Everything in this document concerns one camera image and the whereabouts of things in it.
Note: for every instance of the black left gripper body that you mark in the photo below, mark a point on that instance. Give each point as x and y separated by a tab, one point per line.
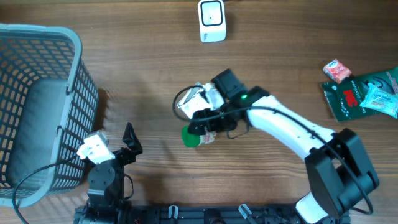
124	157

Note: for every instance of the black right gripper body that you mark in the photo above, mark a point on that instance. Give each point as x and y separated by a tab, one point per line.
229	122

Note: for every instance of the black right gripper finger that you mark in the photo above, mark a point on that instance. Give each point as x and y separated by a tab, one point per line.
205	114
203	127

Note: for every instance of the green lid jar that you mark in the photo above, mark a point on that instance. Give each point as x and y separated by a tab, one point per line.
193	140

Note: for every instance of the small red orange packet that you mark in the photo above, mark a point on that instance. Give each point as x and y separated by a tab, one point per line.
337	71

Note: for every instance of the green glove package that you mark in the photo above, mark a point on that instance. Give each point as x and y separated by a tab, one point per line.
345	98

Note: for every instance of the teal wipes packet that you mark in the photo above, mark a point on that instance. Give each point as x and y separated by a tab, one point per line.
381	101

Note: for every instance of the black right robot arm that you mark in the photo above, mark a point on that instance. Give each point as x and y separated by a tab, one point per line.
340	172

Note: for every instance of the white barcode scanner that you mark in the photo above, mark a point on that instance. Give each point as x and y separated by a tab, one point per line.
212	20

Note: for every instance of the grey plastic lattice basket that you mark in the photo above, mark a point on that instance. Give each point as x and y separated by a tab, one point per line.
48	106

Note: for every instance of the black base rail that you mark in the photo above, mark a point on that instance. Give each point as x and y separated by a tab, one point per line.
268	214

